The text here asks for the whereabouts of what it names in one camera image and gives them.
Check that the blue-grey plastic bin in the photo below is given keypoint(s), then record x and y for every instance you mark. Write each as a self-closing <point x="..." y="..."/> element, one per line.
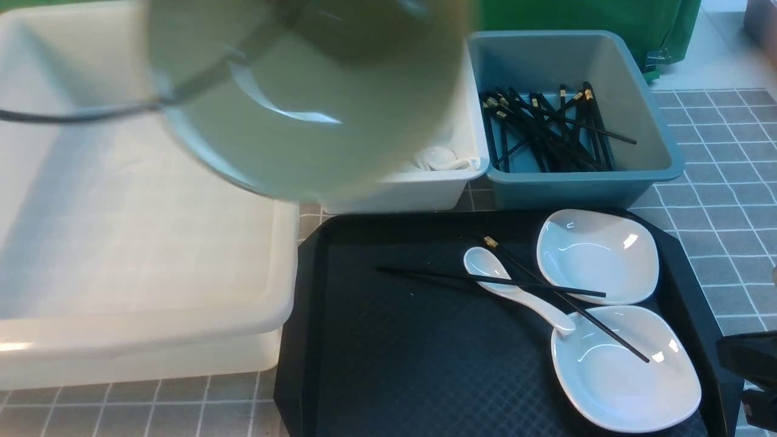
<point x="559" y="165"/>

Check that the black chopstick in bin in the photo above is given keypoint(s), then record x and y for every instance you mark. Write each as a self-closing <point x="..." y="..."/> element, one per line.
<point x="559" y="114"/>
<point x="487" y="114"/>
<point x="504" y="162"/>
<point x="597" y="121"/>

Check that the large translucent white tub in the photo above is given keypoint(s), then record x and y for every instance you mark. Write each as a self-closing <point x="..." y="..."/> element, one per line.
<point x="123" y="259"/>

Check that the grey checked tablecloth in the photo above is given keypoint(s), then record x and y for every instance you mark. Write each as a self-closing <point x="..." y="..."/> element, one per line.
<point x="722" y="208"/>

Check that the black plastic serving tray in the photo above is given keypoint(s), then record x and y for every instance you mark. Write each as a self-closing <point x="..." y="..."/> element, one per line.
<point x="365" y="353"/>

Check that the white square dish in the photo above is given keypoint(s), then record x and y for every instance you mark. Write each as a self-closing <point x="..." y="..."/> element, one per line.
<point x="646" y="390"/>
<point x="589" y="250"/>

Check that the green cloth backdrop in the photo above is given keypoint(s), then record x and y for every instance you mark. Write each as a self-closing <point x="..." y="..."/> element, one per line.
<point x="576" y="15"/>

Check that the metal clamp on backdrop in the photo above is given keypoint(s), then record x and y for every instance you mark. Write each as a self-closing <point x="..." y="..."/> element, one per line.
<point x="655" y="59"/>

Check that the black chopstick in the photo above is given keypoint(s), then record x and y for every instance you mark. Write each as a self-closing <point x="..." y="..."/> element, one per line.
<point x="504" y="162"/>
<point x="559" y="114"/>
<point x="489" y="280"/>
<point x="487" y="114"/>
<point x="597" y="121"/>

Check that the white spoon in bin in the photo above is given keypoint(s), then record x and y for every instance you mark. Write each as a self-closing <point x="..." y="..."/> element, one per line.
<point x="439" y="158"/>

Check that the yellow-green noodle bowl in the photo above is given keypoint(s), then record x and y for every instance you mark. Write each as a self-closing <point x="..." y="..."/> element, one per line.
<point x="301" y="100"/>

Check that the black chopstick gold-tipped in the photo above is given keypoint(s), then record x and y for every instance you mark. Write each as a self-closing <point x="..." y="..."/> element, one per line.
<point x="495" y="247"/>

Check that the small white plastic bin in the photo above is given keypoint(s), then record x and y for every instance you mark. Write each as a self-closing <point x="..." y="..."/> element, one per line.
<point x="415" y="190"/>

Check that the white ceramic soup spoon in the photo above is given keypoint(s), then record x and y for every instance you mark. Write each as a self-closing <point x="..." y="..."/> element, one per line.
<point x="480" y="262"/>

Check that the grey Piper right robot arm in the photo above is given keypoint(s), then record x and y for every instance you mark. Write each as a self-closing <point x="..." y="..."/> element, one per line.
<point x="753" y="358"/>

